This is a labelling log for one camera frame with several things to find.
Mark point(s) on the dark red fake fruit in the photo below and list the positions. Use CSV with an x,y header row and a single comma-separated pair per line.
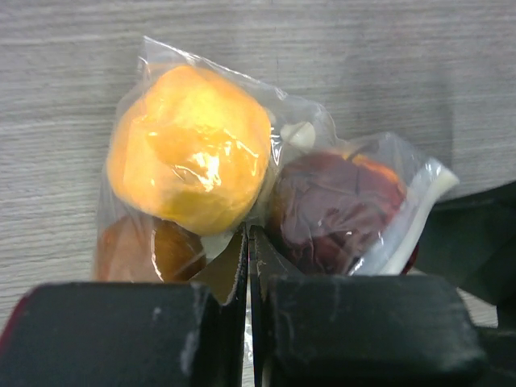
x,y
326,210

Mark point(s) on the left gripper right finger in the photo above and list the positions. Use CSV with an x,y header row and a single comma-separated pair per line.
x,y
408,330

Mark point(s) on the brown orange fake fruit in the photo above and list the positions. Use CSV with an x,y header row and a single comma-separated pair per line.
x,y
142,248

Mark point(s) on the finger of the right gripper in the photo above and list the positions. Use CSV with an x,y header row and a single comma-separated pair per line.
x,y
470,241

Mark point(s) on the clear zip top bag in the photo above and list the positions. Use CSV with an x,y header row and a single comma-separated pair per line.
x,y
298,127

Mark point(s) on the yellow fake fruit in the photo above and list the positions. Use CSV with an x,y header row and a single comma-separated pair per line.
x,y
193,149

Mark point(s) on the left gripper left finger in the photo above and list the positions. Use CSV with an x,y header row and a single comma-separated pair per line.
x,y
127,334

